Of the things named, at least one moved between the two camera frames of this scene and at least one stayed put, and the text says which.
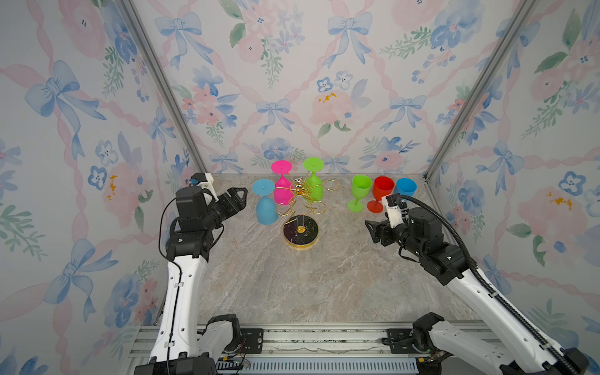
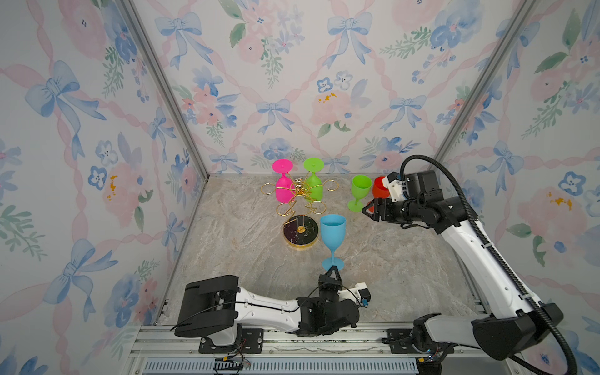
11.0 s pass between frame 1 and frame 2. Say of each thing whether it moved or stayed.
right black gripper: moved
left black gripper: moved
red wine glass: stayed
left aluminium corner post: stayed
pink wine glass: stayed
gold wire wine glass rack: stayed
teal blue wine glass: moved
